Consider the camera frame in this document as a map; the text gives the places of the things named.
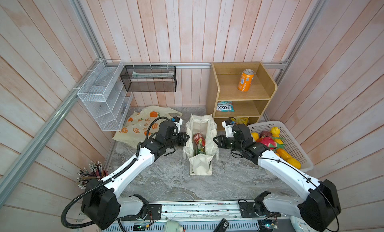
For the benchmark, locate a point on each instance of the black handheld device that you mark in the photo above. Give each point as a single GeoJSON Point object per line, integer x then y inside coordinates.
{"type": "Point", "coordinates": [222, 226]}

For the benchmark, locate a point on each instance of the cream canvas tote bag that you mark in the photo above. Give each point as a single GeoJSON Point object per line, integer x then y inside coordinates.
{"type": "Point", "coordinates": [201, 165]}

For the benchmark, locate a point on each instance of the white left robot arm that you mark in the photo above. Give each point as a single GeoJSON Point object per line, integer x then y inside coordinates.
{"type": "Point", "coordinates": [101, 201]}

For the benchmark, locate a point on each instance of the green snack bag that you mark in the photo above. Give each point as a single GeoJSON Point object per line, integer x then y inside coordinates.
{"type": "Point", "coordinates": [200, 147]}

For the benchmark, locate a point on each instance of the Fox's candy bag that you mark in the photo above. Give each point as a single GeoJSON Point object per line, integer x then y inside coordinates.
{"type": "Point", "coordinates": [225, 106]}

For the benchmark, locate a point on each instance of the orange soda can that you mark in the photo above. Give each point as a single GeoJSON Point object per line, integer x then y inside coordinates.
{"type": "Point", "coordinates": [246, 80]}

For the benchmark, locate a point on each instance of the red pen cup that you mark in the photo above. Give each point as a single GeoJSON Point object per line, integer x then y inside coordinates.
{"type": "Point", "coordinates": [95, 171]}

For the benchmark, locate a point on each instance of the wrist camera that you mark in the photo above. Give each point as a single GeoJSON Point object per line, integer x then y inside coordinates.
{"type": "Point", "coordinates": [228, 126]}
{"type": "Point", "coordinates": [178, 122]}

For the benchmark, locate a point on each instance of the white plastic basket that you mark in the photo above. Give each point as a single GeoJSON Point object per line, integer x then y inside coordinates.
{"type": "Point", "coordinates": [292, 147]}

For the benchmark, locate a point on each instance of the yellow lemon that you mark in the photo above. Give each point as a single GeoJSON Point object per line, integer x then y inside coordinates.
{"type": "Point", "coordinates": [275, 131]}

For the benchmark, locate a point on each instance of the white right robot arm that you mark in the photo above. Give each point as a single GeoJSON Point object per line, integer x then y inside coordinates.
{"type": "Point", "coordinates": [318, 204]}

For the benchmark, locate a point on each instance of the wooden three-tier shelf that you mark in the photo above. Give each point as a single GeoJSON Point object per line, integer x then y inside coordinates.
{"type": "Point", "coordinates": [223, 86]}

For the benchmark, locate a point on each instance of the white round object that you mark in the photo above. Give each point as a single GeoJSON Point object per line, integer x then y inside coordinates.
{"type": "Point", "coordinates": [173, 226]}

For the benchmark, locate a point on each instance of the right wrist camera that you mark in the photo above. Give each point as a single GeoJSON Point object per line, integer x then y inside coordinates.
{"type": "Point", "coordinates": [228, 126]}

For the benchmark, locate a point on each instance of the white analog clock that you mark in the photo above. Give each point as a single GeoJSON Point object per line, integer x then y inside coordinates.
{"type": "Point", "coordinates": [296, 224]}

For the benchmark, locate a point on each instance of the orange-print plastic grocery bag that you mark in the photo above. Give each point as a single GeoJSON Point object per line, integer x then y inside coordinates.
{"type": "Point", "coordinates": [135, 129]}

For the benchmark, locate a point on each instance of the white wire mesh rack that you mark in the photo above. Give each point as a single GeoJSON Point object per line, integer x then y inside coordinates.
{"type": "Point", "coordinates": [104, 94]}

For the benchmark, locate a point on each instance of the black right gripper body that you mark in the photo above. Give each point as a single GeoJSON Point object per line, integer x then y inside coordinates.
{"type": "Point", "coordinates": [225, 142]}

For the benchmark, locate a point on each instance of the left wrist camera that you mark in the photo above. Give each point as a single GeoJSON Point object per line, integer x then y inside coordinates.
{"type": "Point", "coordinates": [178, 122]}

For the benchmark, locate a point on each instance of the yellow chips bag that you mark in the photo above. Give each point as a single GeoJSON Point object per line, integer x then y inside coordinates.
{"type": "Point", "coordinates": [243, 121]}

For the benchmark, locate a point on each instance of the red cola can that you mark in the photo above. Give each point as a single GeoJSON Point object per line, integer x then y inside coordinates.
{"type": "Point", "coordinates": [199, 137]}

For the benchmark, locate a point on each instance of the black mesh wall basket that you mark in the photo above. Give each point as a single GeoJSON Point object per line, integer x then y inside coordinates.
{"type": "Point", "coordinates": [149, 78]}

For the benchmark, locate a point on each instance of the orange round fruit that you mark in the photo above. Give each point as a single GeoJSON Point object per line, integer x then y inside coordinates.
{"type": "Point", "coordinates": [255, 136]}

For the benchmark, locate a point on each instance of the yellow toy mango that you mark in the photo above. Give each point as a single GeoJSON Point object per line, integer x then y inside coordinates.
{"type": "Point", "coordinates": [295, 163]}

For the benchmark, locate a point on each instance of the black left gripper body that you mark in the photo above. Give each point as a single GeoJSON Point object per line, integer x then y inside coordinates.
{"type": "Point", "coordinates": [180, 139]}

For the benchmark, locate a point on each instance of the pink dragon fruit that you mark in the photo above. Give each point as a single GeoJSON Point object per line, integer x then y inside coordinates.
{"type": "Point", "coordinates": [270, 143]}

